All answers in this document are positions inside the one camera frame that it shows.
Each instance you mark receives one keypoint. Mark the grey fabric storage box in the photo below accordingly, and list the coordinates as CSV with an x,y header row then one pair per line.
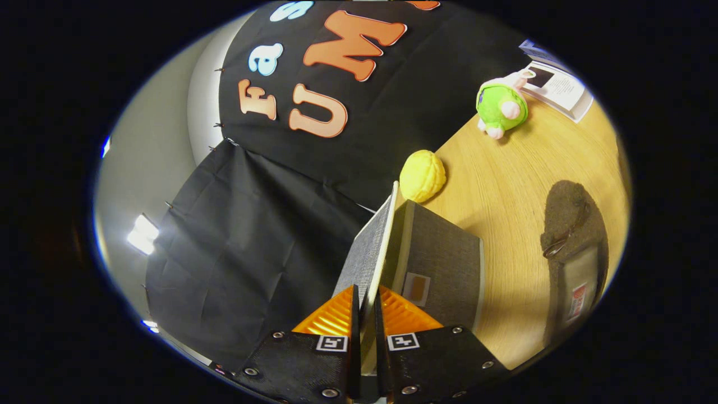
x,y
443,252

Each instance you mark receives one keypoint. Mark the white book with dark photo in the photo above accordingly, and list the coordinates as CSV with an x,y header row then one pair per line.
x,y
561,87

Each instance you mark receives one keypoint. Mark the black backdrop cloth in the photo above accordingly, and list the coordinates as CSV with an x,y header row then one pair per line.
x,y
252,235

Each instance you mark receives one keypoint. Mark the row of small black clips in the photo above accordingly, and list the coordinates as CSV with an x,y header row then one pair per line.
x,y
217,69

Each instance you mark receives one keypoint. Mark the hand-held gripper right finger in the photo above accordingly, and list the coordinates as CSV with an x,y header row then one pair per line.
x,y
381,359

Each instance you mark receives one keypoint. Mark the green and pink plush toy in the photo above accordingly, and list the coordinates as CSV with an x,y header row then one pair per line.
x,y
499,104

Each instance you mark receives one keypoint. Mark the blue cover book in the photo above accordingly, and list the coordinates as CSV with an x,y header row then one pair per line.
x,y
538,51

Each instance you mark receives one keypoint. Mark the long ceiling light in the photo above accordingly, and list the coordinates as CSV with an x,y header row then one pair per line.
x,y
141,234

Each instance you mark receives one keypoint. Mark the brown fuzzy shoe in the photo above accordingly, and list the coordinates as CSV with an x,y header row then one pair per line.
x,y
572,213

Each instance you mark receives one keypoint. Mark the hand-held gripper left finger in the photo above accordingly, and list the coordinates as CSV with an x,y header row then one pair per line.
x,y
355,359

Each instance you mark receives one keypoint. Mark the yellow walnut-shaped toy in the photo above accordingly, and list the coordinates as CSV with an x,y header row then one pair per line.
x,y
422,175

